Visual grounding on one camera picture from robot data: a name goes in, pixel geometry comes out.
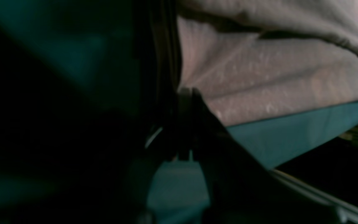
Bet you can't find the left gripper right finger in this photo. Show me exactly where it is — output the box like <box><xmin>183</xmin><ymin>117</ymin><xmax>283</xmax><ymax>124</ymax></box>
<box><xmin>191</xmin><ymin>89</ymin><xmax>342</xmax><ymax>224</ymax></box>

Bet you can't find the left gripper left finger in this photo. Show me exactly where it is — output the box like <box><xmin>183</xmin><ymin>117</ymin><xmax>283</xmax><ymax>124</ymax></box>
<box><xmin>0</xmin><ymin>87</ymin><xmax>192</xmax><ymax>224</ymax></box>

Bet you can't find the pink T-shirt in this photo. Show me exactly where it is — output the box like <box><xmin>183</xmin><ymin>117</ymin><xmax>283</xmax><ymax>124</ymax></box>
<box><xmin>177</xmin><ymin>0</ymin><xmax>358</xmax><ymax>126</ymax></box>

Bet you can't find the teal table cloth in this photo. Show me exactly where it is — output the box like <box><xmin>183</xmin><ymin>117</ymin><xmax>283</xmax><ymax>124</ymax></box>
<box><xmin>0</xmin><ymin>0</ymin><xmax>358</xmax><ymax>224</ymax></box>

